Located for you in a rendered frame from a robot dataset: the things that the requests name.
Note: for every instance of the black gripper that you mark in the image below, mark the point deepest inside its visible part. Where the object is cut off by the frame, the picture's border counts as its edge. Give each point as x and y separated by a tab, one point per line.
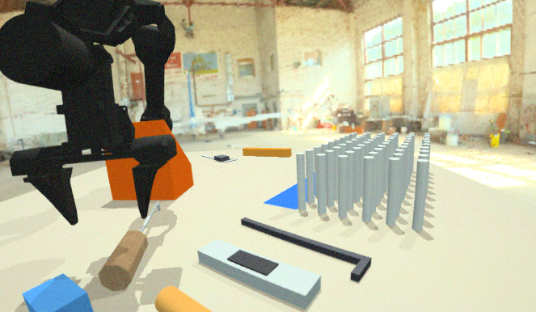
91	124

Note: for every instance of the orange-handled hammer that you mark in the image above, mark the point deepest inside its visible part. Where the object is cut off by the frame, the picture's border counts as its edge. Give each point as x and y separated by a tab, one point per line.
172	299

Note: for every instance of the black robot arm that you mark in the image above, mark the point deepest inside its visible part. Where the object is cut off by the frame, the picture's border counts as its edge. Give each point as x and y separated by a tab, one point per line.
52	46

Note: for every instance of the blue cube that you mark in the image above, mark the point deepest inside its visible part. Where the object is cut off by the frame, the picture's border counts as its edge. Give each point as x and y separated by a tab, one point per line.
59	294

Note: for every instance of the orange rectangular bar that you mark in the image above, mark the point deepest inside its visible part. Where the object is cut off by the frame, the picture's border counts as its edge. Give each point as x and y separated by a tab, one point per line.
269	152

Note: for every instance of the wooden-handled tool with grey metal shaft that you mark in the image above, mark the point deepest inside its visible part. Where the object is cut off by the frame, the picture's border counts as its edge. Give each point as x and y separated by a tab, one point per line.
118	271

